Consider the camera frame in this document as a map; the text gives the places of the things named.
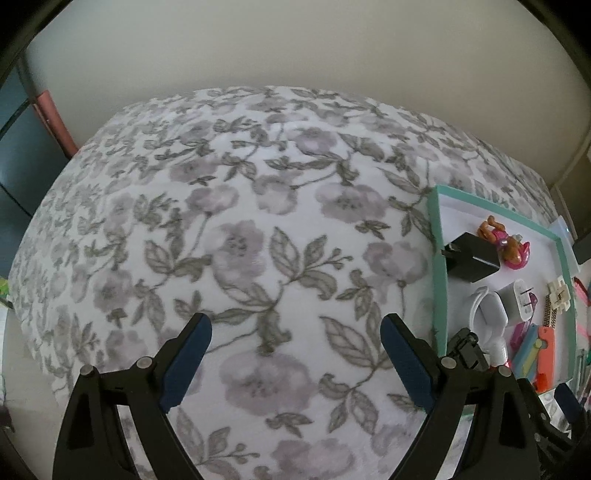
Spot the magenta usb stick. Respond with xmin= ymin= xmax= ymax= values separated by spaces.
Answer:
xmin=510 ymin=292 xmax=538 ymax=353

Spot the gold greek key bar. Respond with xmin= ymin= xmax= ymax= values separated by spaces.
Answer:
xmin=543 ymin=295 xmax=557 ymax=329

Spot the black toy car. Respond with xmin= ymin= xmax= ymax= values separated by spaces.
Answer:
xmin=447 ymin=327 xmax=490 ymax=372

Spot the cream plastic frame clip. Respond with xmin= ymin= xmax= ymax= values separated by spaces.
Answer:
xmin=548 ymin=276 xmax=571 ymax=314

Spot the white wall charger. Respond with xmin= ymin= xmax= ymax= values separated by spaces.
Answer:
xmin=497 ymin=279 xmax=535 ymax=326

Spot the pink puppy toy figure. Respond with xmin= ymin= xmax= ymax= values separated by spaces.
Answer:
xmin=477 ymin=215 xmax=531 ymax=270

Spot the black power adapter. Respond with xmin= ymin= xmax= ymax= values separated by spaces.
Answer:
xmin=442 ymin=232 xmax=501 ymax=283

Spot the red white glue tube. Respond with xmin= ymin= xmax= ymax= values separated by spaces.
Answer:
xmin=488 ymin=337 xmax=510 ymax=367

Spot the pink crochet white bag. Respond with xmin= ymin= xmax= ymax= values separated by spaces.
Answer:
xmin=573 ymin=277 xmax=590 ymax=348

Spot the teal rimmed white tray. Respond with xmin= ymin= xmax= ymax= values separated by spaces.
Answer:
xmin=428 ymin=185 xmax=577 ymax=402

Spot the black plugged charger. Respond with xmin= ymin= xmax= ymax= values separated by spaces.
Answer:
xmin=573 ymin=234 xmax=591 ymax=265

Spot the white power bank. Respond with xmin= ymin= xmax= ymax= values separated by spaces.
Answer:
xmin=549 ymin=216 xmax=572 ymax=244

